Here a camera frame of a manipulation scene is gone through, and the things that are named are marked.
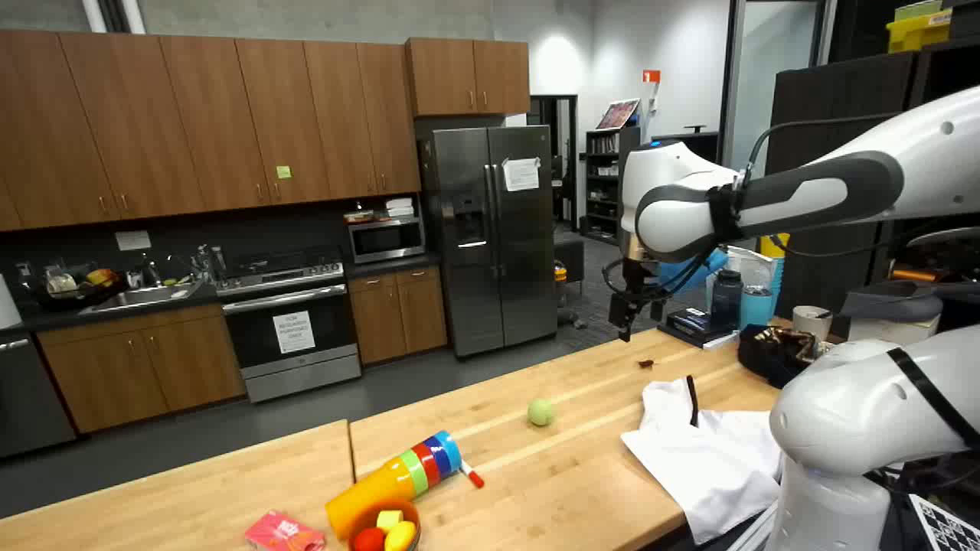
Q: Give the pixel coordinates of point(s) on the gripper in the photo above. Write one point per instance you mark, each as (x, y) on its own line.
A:
(635, 277)

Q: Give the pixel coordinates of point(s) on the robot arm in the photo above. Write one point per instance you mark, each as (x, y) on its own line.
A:
(834, 191)

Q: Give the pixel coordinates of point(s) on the blue bag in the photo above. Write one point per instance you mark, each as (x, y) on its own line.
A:
(685, 272)

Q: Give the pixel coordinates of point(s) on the yellow vacuum cleaner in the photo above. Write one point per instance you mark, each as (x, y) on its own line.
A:
(565, 295)

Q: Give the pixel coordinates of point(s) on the stack of books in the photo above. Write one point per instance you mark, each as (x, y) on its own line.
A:
(693, 325)

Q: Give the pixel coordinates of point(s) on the dark blue bottle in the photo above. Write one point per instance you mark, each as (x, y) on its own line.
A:
(726, 300)

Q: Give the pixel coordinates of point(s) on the black bookshelf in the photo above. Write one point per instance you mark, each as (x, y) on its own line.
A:
(609, 184)

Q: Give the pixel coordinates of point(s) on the clear plastic bag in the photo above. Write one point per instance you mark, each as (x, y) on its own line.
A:
(754, 268)

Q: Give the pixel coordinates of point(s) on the teal tumbler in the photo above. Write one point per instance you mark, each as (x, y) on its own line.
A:
(756, 308)

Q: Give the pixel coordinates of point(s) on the black marker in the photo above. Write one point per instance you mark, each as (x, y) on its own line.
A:
(692, 399)

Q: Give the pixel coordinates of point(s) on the yellow and blue canister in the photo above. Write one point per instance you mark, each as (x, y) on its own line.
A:
(776, 264)

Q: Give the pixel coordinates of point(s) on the steel fridge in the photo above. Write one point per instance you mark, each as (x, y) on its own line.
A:
(490, 245)

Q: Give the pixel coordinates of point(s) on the white paper on fridge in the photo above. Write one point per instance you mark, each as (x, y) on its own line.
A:
(521, 174)

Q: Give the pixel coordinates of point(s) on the black bag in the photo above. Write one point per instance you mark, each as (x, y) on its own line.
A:
(769, 356)

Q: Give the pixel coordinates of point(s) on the framed picture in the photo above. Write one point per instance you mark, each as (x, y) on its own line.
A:
(617, 114)

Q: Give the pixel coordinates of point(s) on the green ball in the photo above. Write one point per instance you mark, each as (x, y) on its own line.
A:
(540, 412)

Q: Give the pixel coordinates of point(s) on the white paper cup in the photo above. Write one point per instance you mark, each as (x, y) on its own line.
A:
(810, 323)

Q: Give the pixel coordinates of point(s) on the white cloth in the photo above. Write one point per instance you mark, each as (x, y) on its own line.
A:
(712, 467)

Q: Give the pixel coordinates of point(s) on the wooden base cabinet narrow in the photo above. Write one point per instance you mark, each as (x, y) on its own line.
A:
(398, 314)

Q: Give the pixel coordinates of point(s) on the steel microwave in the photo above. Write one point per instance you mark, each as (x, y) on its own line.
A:
(385, 241)

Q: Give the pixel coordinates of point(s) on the marker with red cap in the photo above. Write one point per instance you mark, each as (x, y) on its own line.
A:
(472, 476)

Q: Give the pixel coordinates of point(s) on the grey cap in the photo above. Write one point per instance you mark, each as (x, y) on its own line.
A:
(892, 306)

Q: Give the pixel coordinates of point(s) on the wooden cabinet above fridge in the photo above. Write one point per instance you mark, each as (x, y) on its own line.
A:
(467, 76)

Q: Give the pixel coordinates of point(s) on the dark tall cabinet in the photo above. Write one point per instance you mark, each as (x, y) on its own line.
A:
(834, 99)

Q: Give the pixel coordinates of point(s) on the orange bowl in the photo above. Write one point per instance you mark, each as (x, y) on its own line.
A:
(412, 511)

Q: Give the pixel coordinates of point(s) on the stack of coloured cups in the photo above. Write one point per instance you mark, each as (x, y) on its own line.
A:
(383, 486)

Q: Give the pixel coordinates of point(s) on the yellow toy block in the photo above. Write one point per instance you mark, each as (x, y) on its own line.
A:
(389, 519)

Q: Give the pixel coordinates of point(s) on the white paper on oven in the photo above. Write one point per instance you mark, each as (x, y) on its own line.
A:
(294, 332)

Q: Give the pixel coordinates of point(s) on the steel stove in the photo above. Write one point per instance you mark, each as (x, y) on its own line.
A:
(291, 329)

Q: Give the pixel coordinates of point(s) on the yellow toy lemon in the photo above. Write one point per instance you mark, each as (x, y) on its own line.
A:
(400, 536)

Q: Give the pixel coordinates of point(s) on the green sticky note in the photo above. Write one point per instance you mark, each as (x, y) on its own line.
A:
(284, 172)

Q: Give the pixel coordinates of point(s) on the red toy fruit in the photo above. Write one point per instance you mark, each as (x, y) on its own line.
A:
(369, 539)

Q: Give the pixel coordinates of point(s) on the yellow bin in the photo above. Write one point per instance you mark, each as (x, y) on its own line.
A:
(917, 30)

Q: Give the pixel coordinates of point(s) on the checkerboard sheet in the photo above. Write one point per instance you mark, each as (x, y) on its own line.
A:
(948, 528)

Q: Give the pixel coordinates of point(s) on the pink packet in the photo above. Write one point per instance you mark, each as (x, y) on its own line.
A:
(282, 533)

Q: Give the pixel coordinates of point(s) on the steel tap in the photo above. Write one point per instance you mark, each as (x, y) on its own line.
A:
(153, 272)

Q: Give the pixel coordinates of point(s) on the steel sink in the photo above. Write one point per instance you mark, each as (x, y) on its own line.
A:
(142, 298)

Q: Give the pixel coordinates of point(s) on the wooden base cabinet wide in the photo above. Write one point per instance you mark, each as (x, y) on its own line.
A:
(142, 371)

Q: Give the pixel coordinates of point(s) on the black dish rack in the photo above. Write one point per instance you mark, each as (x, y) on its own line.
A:
(76, 289)

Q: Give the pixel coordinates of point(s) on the steel dishwasher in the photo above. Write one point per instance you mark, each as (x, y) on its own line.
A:
(27, 394)

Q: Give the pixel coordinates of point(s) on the orange wall sign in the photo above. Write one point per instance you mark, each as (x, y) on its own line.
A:
(651, 76)

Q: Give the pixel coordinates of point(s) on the row of wooden wall cabinets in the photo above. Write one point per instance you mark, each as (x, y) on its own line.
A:
(191, 122)

